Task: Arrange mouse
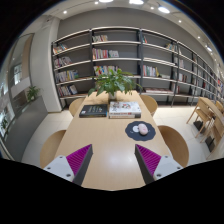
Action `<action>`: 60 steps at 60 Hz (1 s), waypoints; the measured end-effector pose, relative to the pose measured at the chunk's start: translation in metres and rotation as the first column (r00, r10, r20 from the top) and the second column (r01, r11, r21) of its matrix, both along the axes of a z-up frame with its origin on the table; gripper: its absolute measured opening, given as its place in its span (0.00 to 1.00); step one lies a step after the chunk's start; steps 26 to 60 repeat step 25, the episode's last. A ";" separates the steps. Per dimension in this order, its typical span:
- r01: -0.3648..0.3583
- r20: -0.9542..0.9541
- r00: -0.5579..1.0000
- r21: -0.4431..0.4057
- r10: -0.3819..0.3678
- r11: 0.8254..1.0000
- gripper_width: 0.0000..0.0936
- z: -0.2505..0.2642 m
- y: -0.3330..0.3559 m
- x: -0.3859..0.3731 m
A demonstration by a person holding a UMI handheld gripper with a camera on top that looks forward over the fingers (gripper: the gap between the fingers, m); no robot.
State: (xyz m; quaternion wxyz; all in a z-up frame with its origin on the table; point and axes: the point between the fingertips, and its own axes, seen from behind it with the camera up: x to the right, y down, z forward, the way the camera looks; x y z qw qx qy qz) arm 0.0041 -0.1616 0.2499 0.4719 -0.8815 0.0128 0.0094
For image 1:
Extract black hardcover book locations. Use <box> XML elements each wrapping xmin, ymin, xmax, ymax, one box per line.
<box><xmin>78</xmin><ymin>103</ymin><xmax>109</xmax><ymax>119</ymax></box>

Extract grey shelf unit with books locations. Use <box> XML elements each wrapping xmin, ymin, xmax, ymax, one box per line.
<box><xmin>50</xmin><ymin>26</ymin><xmax>224</xmax><ymax>109</ymax></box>

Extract small potted plant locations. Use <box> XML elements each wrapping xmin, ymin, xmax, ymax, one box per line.
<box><xmin>26</xmin><ymin>85</ymin><xmax>42</xmax><ymax>102</ymax></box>

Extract dark flower-shaped mouse pad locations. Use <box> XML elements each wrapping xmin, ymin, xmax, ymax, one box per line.
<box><xmin>124</xmin><ymin>120</ymin><xmax>157</xmax><ymax>142</ymax></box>

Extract white illustrated book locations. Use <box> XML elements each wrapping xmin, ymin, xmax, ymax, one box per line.
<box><xmin>108</xmin><ymin>100</ymin><xmax>142</xmax><ymax>118</ymax></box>

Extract potted green leafy plant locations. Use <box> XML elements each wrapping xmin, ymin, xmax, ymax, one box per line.
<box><xmin>87</xmin><ymin>68</ymin><xmax>143</xmax><ymax>101</ymax></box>

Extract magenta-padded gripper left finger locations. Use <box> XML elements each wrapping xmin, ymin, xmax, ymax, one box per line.
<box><xmin>43</xmin><ymin>143</ymin><xmax>94</xmax><ymax>187</ymax></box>

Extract thin book with orange spine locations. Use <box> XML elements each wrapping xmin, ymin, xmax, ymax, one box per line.
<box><xmin>109</xmin><ymin>114</ymin><xmax>142</xmax><ymax>120</ymax></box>

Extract round-backed wooden chair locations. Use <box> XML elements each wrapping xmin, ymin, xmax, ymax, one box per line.
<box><xmin>39</xmin><ymin>129</ymin><xmax>67</xmax><ymax>169</ymax></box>
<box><xmin>156</xmin><ymin>124</ymin><xmax>190</xmax><ymax>168</ymax></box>
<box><xmin>139</xmin><ymin>94</ymin><xmax>159</xmax><ymax>117</ymax></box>
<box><xmin>68</xmin><ymin>97</ymin><xmax>86</xmax><ymax>118</ymax></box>

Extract ceiling lights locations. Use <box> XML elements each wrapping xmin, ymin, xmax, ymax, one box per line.
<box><xmin>63</xmin><ymin>0</ymin><xmax>214</xmax><ymax>53</ymax></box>

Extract grey counter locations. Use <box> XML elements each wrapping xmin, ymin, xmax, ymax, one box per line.
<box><xmin>0</xmin><ymin>96</ymin><xmax>49</xmax><ymax>163</ymax></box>

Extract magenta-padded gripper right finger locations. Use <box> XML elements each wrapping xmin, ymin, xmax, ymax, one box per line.
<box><xmin>134</xmin><ymin>143</ymin><xmax>184</xmax><ymax>185</ymax></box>

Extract light wooden slatted chairs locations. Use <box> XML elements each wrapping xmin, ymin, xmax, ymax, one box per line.
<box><xmin>185</xmin><ymin>96</ymin><xmax>224</xmax><ymax>161</ymax></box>

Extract pink computer mouse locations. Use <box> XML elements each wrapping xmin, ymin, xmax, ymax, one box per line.
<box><xmin>137</xmin><ymin>123</ymin><xmax>150</xmax><ymax>136</ymax></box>

